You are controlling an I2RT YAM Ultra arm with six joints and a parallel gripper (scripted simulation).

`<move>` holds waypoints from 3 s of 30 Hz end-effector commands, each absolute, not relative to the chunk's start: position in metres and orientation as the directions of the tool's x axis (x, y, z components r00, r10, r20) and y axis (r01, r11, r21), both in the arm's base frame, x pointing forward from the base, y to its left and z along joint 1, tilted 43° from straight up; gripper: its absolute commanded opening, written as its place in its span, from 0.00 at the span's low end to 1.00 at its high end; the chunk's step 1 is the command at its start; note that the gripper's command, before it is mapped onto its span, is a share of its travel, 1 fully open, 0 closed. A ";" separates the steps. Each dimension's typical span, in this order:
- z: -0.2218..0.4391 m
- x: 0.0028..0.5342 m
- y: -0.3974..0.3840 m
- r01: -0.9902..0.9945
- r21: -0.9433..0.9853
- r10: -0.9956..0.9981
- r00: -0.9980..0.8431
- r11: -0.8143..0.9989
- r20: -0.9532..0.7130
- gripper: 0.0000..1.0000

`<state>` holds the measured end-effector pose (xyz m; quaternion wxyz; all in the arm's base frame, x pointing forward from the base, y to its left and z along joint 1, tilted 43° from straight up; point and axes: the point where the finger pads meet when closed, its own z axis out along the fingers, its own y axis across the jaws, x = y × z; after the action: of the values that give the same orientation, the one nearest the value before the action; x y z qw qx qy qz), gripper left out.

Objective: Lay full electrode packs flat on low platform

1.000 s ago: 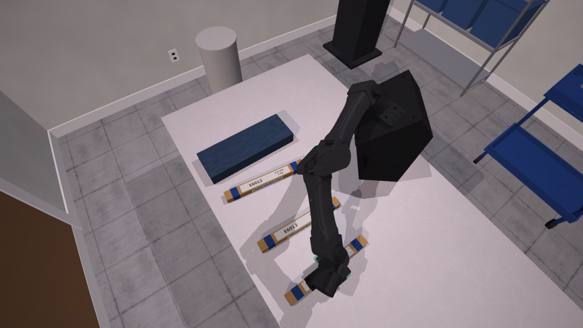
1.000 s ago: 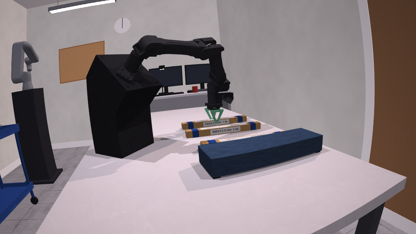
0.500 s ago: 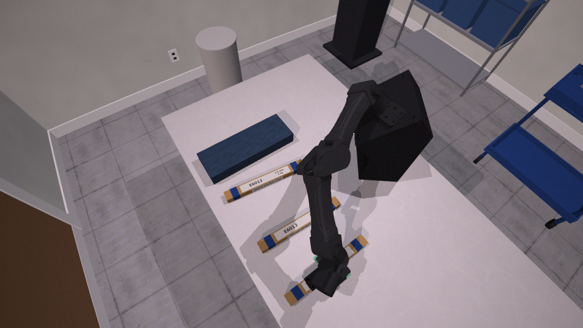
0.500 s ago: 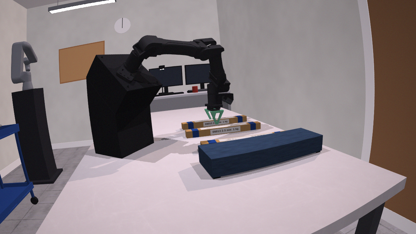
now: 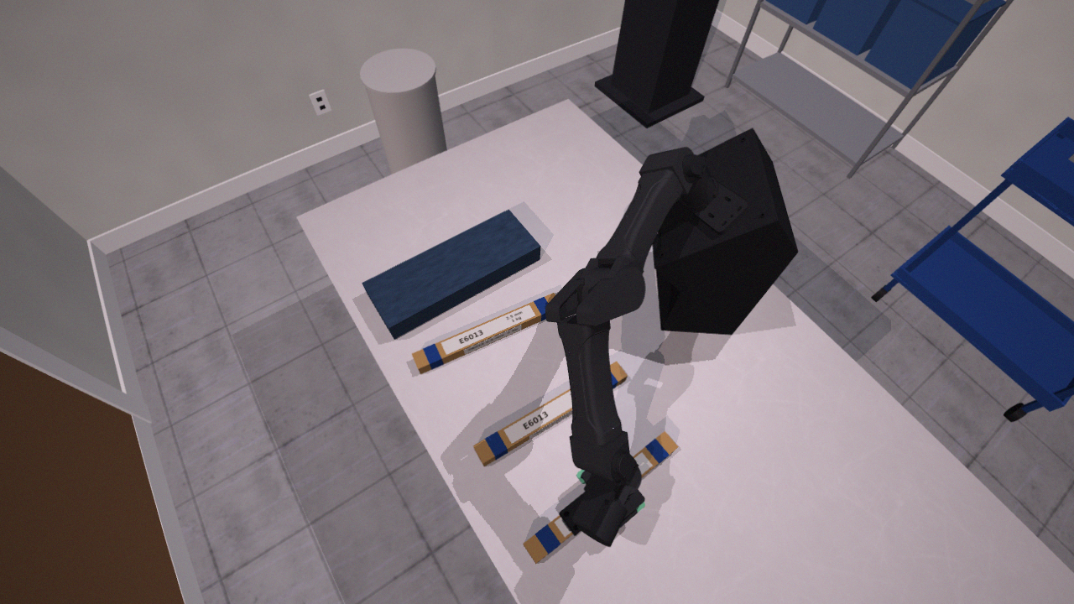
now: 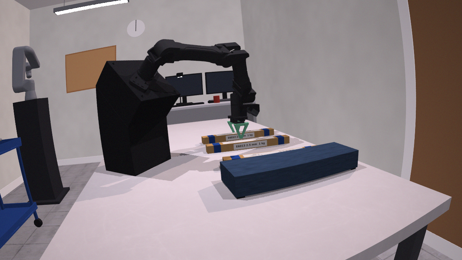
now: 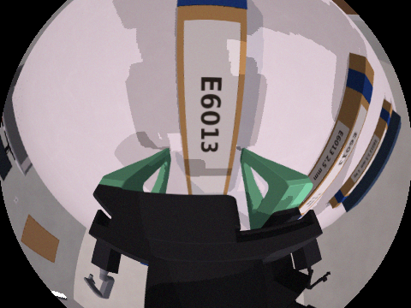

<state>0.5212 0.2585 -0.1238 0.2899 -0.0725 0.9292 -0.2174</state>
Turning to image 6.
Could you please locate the tan box with white label and blue band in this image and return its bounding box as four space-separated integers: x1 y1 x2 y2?
222 146 311 161

